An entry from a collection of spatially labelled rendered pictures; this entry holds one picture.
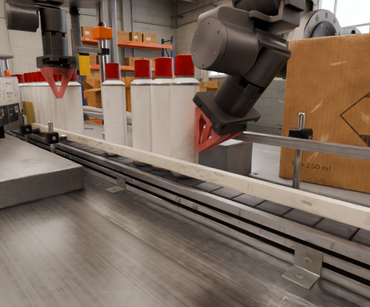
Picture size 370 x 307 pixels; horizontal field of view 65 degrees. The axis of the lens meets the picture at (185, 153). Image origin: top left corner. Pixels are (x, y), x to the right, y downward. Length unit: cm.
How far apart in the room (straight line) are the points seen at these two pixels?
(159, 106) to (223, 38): 23
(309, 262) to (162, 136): 31
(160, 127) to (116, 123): 16
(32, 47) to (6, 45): 57
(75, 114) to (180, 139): 46
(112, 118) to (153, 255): 37
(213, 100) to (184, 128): 8
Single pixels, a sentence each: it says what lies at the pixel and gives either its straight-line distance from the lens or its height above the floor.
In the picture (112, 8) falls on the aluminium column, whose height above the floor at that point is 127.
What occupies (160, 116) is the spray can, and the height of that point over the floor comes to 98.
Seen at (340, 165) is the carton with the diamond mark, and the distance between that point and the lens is 60.
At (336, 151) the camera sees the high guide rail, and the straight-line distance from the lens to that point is 42.
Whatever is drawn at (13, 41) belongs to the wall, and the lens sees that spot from 856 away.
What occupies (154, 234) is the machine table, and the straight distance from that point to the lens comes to 43.
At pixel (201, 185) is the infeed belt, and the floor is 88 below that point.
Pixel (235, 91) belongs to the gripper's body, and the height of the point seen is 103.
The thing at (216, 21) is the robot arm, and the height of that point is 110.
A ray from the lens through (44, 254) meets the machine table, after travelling 42.
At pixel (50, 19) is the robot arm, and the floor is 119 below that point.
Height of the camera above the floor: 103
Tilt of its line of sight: 13 degrees down
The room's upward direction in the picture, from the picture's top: straight up
